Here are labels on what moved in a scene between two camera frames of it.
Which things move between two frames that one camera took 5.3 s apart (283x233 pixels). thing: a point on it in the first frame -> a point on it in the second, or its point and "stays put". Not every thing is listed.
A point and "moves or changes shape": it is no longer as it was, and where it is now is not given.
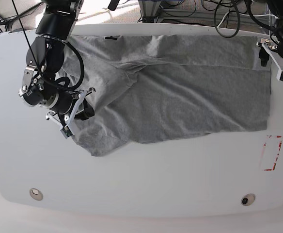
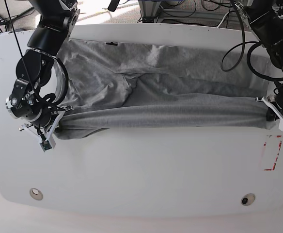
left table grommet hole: [36, 194] stays put
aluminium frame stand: [149, 8] stays put
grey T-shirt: [145, 84] moves or changes shape
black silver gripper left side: [37, 91] -> [23, 103]
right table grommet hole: [248, 199] stays put
